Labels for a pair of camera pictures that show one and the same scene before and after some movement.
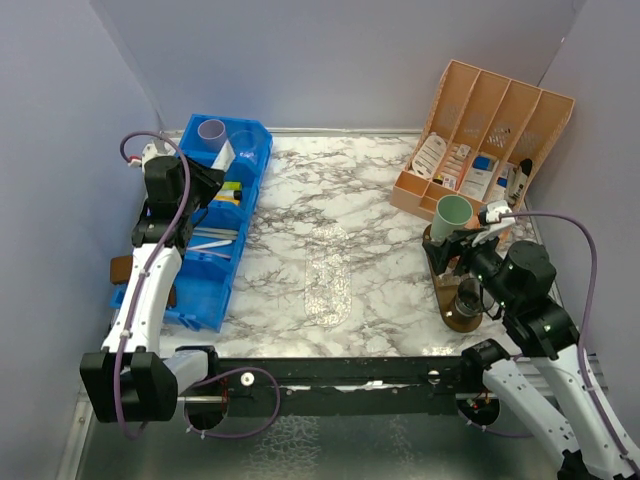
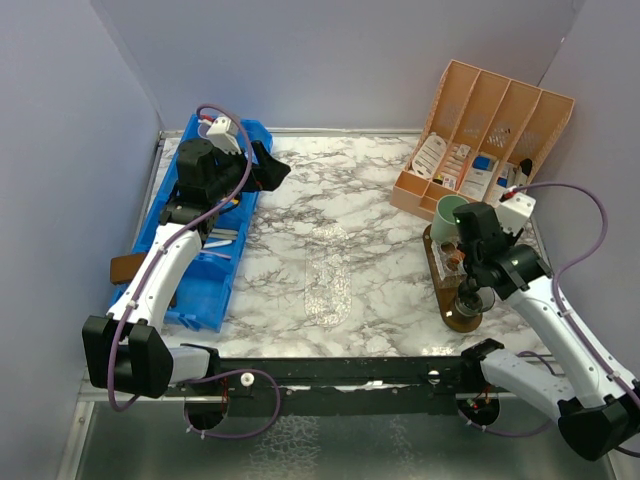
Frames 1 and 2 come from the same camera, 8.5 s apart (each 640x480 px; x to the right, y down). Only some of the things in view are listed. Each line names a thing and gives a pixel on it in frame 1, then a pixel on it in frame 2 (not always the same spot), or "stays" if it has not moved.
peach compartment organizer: [479, 141] stays
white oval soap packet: [429, 155] stays
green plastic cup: [452, 213] stays
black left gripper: [211, 180] to [268, 173]
